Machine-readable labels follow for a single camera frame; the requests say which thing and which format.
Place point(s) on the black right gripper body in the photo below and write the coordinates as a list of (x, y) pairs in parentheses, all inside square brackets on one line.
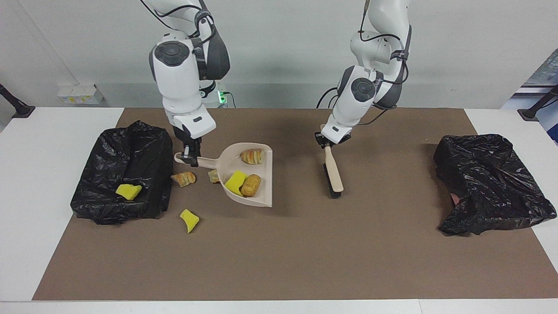
[(189, 143)]

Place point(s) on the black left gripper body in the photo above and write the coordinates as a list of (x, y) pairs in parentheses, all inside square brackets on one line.
[(329, 143)]

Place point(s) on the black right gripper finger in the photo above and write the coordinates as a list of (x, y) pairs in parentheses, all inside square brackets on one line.
[(186, 155), (196, 157)]

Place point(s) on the striped croissant bread piece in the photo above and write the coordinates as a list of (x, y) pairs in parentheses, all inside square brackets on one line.
[(183, 179)]

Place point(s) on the pale bread chunk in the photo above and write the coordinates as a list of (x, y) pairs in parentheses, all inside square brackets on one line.
[(213, 176)]

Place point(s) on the beige brush black bristles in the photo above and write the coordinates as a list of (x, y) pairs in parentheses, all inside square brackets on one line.
[(333, 170)]

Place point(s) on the notched yellow sponge piece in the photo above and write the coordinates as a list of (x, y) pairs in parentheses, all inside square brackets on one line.
[(234, 183)]

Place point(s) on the pale curled pastry piece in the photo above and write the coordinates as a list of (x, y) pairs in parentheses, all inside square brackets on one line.
[(253, 156)]

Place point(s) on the brown fried nugget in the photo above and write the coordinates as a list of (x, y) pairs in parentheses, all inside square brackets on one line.
[(251, 185)]

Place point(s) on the beige plastic dustpan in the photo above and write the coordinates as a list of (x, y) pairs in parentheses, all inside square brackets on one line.
[(263, 183)]

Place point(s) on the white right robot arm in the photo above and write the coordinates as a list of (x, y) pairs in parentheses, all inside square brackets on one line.
[(176, 83)]

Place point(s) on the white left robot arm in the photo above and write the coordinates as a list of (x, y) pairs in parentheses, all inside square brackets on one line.
[(357, 104)]

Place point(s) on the black bag-lined trash bin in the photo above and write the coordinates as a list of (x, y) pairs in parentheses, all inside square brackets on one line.
[(109, 157), (492, 183)]

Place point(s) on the brown table mat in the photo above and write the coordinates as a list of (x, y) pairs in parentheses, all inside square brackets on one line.
[(261, 270)]

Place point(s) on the black stand foot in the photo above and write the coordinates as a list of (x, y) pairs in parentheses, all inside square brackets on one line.
[(529, 114), (22, 110)]

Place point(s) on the white wall socket box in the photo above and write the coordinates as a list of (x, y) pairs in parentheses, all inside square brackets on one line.
[(80, 95)]

